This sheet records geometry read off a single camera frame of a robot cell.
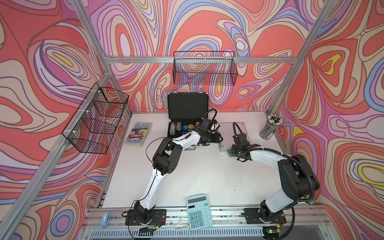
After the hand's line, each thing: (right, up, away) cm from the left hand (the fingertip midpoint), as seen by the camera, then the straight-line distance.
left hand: (222, 139), depth 97 cm
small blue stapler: (-62, -36, -26) cm, 76 cm away
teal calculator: (-16, -34, -23) cm, 44 cm away
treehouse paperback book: (-58, +4, +8) cm, 59 cm away
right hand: (+9, -9, -2) cm, 13 cm away
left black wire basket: (-71, +12, -18) cm, 74 cm away
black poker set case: (-25, +21, +11) cm, 34 cm away
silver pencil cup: (+30, +11, -6) cm, 33 cm away
